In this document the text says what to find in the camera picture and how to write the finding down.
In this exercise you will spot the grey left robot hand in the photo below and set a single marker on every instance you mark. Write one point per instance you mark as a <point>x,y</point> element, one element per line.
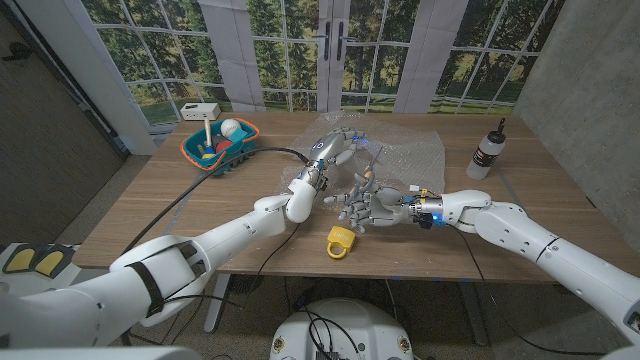
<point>327,147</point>

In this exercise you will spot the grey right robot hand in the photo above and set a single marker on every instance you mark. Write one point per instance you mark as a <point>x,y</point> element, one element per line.
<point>380,210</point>

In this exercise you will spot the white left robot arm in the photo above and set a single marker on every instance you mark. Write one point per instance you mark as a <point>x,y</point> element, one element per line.
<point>175,260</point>

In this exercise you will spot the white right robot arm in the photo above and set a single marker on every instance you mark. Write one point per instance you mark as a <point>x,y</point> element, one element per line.
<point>530,240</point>

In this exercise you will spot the clear bubble wrap sheet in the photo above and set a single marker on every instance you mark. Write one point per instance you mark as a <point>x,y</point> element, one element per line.
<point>415,155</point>

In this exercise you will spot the clear dispenser bottle black cap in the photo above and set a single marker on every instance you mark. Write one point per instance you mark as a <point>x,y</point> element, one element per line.
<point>485,152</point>

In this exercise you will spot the teal basket orange rim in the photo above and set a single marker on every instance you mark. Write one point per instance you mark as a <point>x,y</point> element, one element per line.
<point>192,150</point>

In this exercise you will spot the grey tape strip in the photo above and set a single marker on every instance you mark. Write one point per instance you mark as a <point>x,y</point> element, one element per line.
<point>182,200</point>

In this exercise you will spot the yellow padlock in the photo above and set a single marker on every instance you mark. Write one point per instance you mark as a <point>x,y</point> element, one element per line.
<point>342,240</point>

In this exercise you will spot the teal block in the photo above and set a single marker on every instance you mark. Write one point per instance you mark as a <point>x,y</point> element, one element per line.
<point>237,136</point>

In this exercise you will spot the white baseball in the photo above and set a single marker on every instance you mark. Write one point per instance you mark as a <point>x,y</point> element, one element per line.
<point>230,128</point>

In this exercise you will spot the red round toy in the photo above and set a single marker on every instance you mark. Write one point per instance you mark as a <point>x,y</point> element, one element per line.
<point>223,146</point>

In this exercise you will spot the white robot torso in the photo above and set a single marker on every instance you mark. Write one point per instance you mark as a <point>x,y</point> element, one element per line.
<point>360,320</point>

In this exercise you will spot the printed forest window backdrop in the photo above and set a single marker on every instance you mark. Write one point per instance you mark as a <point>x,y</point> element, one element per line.
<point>400,50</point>

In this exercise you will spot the white power box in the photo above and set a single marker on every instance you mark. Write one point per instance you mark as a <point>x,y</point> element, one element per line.
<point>200,111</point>

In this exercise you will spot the grey table leg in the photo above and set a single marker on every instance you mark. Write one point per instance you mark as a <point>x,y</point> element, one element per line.
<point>472,315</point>

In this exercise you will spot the black ribbed round object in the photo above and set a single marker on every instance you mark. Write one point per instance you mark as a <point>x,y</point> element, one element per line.
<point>247,283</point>

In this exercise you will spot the black slipper yellow insole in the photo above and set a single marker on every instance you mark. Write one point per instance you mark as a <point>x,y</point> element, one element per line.
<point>50,262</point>
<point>20,260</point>

